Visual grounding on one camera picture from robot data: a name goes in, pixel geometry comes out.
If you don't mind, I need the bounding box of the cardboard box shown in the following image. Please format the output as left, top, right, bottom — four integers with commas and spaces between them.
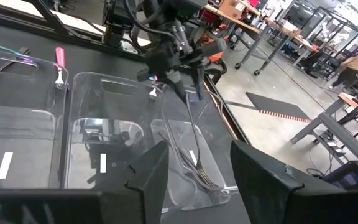
218, 0, 247, 20

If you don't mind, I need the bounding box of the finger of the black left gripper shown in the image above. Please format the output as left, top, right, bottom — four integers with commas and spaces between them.
166, 76, 188, 103
195, 67, 205, 101

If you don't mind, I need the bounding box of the black table mat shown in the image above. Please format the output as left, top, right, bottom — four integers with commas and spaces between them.
0, 21, 251, 224

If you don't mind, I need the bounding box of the clear plastic bin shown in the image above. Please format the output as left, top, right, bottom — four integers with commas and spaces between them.
63, 72, 167, 190
0, 46, 70, 190
149, 83, 239, 212

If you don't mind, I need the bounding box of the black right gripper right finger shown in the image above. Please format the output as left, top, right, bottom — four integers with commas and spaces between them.
230, 139, 304, 224

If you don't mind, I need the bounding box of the long wooden workbench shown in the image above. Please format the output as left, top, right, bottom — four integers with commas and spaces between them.
203, 0, 321, 77

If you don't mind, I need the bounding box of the person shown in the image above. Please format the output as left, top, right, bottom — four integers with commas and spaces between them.
328, 44, 358, 91

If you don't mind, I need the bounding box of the orange shop vacuum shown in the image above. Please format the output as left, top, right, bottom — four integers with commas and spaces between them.
197, 29, 226, 65

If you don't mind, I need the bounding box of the black floor mat striped edge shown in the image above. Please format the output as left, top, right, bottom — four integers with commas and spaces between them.
245, 91, 313, 124

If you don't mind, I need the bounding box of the black vacuum hose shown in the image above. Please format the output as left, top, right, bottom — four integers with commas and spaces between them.
202, 57, 229, 85

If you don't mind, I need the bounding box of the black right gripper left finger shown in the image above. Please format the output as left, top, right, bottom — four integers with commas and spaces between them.
126, 140, 170, 224

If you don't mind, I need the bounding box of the pink handled silver fork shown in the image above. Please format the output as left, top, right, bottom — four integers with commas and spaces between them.
149, 75, 158, 100
53, 46, 67, 91

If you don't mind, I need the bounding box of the black metal fork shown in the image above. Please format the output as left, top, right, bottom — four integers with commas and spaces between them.
184, 92, 220, 187
0, 46, 31, 94
162, 116, 229, 194

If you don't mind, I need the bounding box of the black monitor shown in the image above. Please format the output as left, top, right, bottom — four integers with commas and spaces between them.
321, 160, 358, 190

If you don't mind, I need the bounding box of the grey metal table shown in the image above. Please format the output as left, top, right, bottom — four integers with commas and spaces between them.
290, 91, 358, 187

